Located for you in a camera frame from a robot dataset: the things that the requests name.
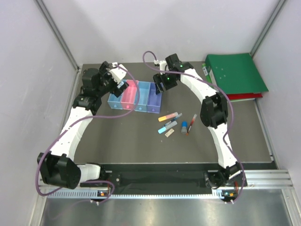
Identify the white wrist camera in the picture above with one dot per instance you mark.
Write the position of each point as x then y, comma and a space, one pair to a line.
118, 72
161, 64

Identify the purple drawer box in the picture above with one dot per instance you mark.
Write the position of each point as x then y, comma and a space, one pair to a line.
154, 100

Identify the blue slime jar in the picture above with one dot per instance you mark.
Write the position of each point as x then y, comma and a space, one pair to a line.
122, 85

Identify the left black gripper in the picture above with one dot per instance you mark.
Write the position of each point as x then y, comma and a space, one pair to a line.
103, 73

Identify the light blue highlighter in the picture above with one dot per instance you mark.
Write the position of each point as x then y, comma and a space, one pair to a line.
167, 127

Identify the red pen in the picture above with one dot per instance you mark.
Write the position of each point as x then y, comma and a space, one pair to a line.
191, 123

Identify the beige eraser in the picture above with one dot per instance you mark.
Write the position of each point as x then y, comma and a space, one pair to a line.
171, 131

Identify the orange highlighter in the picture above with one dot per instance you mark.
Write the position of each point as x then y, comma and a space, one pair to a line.
167, 117

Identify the pink drawer box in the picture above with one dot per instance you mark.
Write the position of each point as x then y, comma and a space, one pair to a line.
128, 96

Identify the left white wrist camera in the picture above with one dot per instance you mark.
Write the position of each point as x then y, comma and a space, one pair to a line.
118, 72

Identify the grey slotted cable duct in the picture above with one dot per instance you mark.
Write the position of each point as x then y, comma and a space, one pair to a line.
101, 194

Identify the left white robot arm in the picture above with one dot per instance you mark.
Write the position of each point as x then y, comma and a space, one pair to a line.
57, 166

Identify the light green folder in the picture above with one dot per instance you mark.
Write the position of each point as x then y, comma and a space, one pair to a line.
208, 78

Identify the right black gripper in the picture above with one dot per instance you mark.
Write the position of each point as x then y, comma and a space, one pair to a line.
159, 78

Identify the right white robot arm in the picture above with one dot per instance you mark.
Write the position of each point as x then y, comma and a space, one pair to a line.
213, 113

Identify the red folder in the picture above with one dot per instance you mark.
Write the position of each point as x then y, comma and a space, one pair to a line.
244, 96

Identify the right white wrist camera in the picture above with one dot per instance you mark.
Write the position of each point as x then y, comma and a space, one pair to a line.
161, 64

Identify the aluminium front rail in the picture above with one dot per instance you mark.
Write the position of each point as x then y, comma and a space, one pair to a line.
261, 178

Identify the grey blue glue stick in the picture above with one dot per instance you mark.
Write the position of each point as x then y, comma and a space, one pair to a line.
184, 128

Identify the dark green binder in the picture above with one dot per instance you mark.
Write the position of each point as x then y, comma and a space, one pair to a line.
235, 73

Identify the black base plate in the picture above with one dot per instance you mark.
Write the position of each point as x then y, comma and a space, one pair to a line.
200, 178

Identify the dark blue pen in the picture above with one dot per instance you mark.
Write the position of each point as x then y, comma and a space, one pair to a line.
174, 119

